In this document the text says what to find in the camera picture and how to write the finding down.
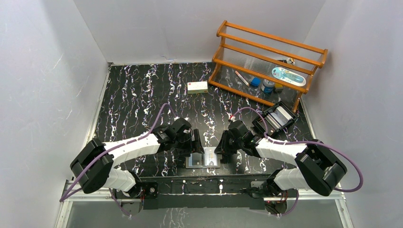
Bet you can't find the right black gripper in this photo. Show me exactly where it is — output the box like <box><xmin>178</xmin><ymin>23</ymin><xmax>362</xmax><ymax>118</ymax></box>
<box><xmin>214</xmin><ymin>130</ymin><xmax>244</xmax><ymax>155</ymax></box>

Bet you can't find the dark credit card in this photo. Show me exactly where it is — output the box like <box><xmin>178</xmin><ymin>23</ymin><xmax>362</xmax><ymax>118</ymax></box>
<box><xmin>190</xmin><ymin>153</ymin><xmax>203</xmax><ymax>167</ymax></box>

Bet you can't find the grey card holder wallet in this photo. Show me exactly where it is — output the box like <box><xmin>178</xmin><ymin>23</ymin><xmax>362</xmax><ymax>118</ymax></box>
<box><xmin>185</xmin><ymin>147</ymin><xmax>222</xmax><ymax>169</ymax></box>

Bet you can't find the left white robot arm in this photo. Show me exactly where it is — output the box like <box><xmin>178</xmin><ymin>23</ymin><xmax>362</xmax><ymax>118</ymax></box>
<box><xmin>70</xmin><ymin>118</ymin><xmax>204</xmax><ymax>198</ymax></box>

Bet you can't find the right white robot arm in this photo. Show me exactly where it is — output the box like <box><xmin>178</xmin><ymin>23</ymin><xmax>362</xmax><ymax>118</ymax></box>
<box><xmin>214</xmin><ymin>120</ymin><xmax>347</xmax><ymax>197</ymax></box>

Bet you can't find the black card tray box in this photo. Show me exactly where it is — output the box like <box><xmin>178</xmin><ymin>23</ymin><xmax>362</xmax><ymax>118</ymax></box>
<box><xmin>252</xmin><ymin>101</ymin><xmax>297</xmax><ymax>138</ymax></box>

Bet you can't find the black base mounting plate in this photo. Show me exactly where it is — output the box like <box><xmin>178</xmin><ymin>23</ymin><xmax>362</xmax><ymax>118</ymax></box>
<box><xmin>141</xmin><ymin>174</ymin><xmax>287</xmax><ymax>212</ymax></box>

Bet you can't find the white small cardboard box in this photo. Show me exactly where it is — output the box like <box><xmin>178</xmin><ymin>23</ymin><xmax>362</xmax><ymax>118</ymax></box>
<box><xmin>187</xmin><ymin>81</ymin><xmax>208</xmax><ymax>94</ymax></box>

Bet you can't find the blue small block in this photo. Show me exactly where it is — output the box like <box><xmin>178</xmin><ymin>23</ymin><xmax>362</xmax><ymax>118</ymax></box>
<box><xmin>249</xmin><ymin>77</ymin><xmax>261</xmax><ymax>88</ymax></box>

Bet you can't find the white marker pen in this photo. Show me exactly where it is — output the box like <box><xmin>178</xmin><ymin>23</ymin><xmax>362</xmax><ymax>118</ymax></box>
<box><xmin>235</xmin><ymin>71</ymin><xmax>249</xmax><ymax>86</ymax></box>

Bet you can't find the yellow black small block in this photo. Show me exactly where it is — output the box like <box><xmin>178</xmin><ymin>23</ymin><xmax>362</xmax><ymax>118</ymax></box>
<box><xmin>274</xmin><ymin>83</ymin><xmax>284</xmax><ymax>93</ymax></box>

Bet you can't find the blister pack blue tool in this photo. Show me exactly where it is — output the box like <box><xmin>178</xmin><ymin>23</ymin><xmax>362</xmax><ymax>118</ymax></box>
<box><xmin>271</xmin><ymin>67</ymin><xmax>307</xmax><ymax>87</ymax></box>

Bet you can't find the orange wooden shelf rack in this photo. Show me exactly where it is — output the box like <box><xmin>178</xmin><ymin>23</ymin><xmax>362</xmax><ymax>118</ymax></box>
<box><xmin>208</xmin><ymin>20</ymin><xmax>328</xmax><ymax>112</ymax></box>

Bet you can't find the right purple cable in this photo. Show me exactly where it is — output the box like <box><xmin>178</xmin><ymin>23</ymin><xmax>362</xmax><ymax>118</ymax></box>
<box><xmin>229</xmin><ymin>107</ymin><xmax>364</xmax><ymax>193</ymax></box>

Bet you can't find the purple cable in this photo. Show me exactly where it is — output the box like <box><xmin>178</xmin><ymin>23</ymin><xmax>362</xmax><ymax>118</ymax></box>
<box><xmin>59</xmin><ymin>103</ymin><xmax>179</xmax><ymax>203</ymax></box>
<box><xmin>229</xmin><ymin>107</ymin><xmax>364</xmax><ymax>193</ymax></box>

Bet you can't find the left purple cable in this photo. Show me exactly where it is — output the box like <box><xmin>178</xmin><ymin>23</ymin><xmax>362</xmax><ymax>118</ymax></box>
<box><xmin>59</xmin><ymin>103</ymin><xmax>179</xmax><ymax>203</ymax></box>

